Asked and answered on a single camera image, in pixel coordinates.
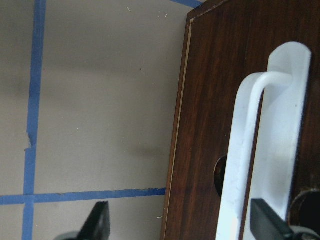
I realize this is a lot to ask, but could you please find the white drawer handle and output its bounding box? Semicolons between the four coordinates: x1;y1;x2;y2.
216;42;311;240

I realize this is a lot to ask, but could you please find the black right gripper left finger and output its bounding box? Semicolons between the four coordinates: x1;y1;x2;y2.
54;201;111;240

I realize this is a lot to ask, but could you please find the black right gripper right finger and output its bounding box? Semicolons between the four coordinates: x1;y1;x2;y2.
250;198;320;240

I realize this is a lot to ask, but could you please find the dark wooden drawer cabinet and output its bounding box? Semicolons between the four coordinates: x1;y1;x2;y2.
160;0;320;240

